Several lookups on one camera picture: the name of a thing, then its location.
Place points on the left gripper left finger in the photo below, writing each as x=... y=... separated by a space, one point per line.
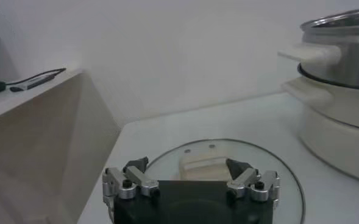
x=138 y=180

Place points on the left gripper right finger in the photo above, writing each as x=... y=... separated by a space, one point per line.
x=243 y=181

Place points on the round glass pot lid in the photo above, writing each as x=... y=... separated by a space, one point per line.
x=203 y=165

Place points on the stainless steel steamer basket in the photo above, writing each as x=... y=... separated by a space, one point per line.
x=350 y=54

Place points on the cream electric cooker base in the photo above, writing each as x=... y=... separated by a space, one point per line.
x=334 y=137

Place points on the white side table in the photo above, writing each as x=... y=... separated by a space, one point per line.
x=45 y=137

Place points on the silver usb hub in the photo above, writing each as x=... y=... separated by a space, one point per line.
x=33 y=82

